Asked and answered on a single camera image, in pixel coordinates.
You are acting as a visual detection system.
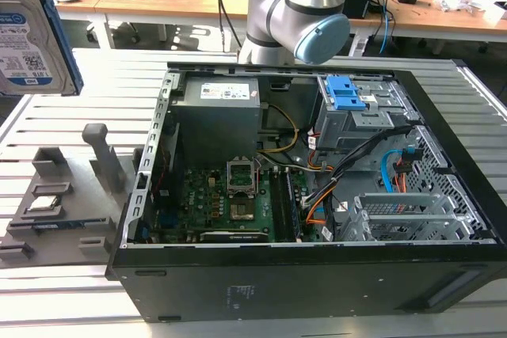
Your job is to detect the hard disk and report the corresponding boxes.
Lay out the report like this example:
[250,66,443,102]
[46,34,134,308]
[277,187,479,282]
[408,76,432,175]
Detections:
[0,0,85,97]

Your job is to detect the blue empty disk carrier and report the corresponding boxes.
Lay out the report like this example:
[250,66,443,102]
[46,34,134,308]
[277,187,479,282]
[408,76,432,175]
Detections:
[325,75,368,112]

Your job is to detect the silver disk bay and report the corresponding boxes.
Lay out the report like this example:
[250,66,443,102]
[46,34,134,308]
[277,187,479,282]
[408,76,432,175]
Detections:
[339,192,490,242]

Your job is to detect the CPU socket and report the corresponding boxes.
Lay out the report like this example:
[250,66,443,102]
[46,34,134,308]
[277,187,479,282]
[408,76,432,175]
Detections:
[225,154,259,199]

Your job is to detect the grey power supply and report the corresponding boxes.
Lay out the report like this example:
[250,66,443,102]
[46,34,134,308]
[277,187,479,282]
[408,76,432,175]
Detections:
[170,76,261,165]

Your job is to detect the RAM stick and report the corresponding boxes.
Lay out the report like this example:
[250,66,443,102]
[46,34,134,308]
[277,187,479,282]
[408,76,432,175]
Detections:
[284,171,303,241]
[33,219,87,233]

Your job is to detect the green motherboard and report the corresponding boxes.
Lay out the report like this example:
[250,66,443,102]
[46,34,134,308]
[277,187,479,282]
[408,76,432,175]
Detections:
[152,165,314,244]

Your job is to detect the black graphics card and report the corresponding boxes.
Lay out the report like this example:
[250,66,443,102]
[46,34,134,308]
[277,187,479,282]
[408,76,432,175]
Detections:
[199,229,265,242]

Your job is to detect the metal drive cage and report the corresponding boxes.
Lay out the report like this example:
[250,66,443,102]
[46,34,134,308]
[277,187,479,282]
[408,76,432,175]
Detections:
[315,75,419,153]

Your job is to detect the black PC case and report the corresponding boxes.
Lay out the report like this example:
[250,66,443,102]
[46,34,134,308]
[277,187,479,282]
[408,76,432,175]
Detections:
[105,61,507,323]

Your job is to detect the grey parts rack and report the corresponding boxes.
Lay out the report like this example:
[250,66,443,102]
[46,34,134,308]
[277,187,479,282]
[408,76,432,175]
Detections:
[0,123,138,270]

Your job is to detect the silver CPU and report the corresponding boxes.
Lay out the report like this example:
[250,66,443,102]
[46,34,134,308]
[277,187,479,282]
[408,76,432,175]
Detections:
[28,196,60,212]

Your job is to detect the yellow wires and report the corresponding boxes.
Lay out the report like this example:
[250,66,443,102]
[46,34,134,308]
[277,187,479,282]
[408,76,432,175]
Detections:
[256,103,299,154]

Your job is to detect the orange wires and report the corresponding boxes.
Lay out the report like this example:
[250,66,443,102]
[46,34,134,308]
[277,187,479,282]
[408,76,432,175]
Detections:
[304,189,337,228]

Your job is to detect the black wire bundle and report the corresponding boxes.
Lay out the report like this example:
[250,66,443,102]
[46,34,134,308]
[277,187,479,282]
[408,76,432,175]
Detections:
[303,123,411,211]

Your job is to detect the blue data wire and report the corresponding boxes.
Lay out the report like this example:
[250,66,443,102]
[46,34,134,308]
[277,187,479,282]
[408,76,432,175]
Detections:
[379,149,402,193]

